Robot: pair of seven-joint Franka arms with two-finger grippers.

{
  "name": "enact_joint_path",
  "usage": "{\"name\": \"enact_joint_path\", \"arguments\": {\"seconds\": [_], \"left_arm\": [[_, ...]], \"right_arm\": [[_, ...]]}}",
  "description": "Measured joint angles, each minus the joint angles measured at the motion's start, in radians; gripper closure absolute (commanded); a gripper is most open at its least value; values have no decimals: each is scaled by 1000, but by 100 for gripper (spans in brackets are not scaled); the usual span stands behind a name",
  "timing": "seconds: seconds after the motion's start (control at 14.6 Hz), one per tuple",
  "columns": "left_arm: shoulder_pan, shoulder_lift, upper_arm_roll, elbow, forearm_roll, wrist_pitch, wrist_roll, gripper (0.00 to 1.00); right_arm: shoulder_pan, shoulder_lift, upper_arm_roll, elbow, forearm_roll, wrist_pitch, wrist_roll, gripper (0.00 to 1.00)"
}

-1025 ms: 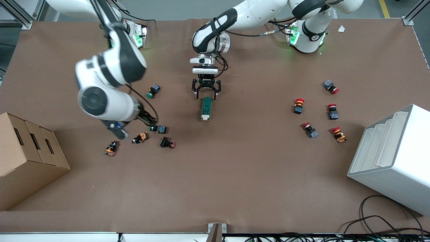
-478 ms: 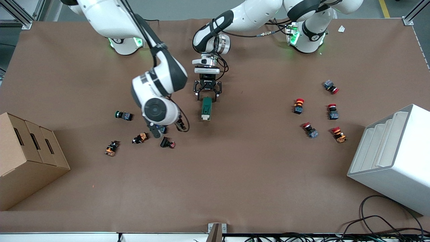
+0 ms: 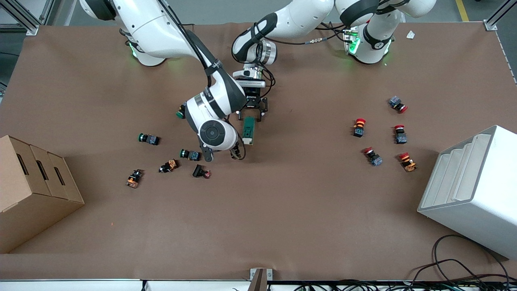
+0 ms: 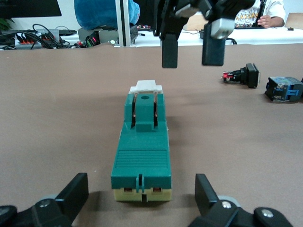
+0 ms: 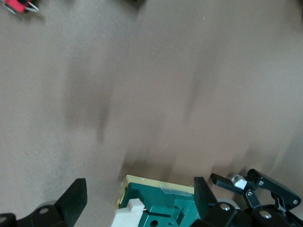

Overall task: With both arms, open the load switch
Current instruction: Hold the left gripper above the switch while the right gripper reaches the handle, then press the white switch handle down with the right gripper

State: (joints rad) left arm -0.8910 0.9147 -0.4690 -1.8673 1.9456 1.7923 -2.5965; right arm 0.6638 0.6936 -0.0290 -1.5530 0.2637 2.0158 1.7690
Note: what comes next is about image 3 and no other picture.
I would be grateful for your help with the metal table bracket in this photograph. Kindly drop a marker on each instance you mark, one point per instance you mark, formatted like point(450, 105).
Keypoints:
point(261, 279)

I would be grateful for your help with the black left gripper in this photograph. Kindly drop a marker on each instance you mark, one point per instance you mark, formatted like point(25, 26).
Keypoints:
point(252, 101)

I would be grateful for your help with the stepped brown cardboard box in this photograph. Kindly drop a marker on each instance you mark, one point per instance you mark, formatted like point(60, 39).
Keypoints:
point(28, 194)

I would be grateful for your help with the black red button component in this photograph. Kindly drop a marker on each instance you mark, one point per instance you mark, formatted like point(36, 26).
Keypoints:
point(199, 171)

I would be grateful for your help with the green mushroom push button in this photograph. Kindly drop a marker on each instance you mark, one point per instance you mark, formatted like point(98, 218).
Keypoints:
point(181, 112)
point(190, 154)
point(150, 139)

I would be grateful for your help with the red button black block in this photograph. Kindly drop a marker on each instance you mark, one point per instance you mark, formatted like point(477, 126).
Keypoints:
point(359, 127)

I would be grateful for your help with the stepped white storage box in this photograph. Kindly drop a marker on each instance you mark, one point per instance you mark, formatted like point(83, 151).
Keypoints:
point(476, 194)

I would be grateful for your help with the white paper scrap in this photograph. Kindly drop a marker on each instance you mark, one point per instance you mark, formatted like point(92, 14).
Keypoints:
point(410, 34)

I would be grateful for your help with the red button grey block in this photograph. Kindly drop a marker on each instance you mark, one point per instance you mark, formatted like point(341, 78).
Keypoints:
point(400, 135)
point(398, 104)
point(373, 157)

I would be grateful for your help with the aluminium frame profile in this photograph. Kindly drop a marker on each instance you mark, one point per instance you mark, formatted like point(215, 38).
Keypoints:
point(497, 16)
point(22, 18)

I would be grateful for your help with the red button orange block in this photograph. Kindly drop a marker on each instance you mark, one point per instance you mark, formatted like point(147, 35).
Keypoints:
point(408, 162)

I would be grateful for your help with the brown paper table cover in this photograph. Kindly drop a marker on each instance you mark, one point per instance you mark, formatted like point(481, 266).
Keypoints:
point(282, 210)

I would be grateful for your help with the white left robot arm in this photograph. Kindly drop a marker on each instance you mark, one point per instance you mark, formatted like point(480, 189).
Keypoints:
point(299, 20)

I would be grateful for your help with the black selector switch orange block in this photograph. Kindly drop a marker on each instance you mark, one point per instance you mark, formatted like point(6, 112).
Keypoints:
point(169, 165)

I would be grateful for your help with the green load switch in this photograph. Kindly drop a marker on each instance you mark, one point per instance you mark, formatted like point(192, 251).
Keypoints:
point(248, 131)

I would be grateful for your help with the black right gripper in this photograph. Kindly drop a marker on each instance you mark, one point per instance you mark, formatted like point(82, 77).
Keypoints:
point(235, 152)

